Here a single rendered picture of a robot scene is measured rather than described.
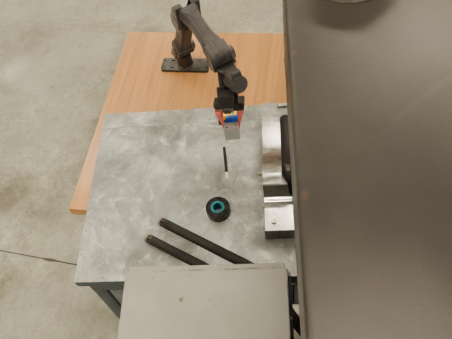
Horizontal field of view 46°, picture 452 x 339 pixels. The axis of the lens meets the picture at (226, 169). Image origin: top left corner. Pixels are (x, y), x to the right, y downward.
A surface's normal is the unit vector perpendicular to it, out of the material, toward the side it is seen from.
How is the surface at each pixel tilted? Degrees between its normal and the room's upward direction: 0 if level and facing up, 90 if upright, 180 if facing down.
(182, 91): 0
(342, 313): 0
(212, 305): 0
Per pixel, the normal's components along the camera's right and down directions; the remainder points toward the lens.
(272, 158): -0.09, -0.88
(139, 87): -0.11, -0.55
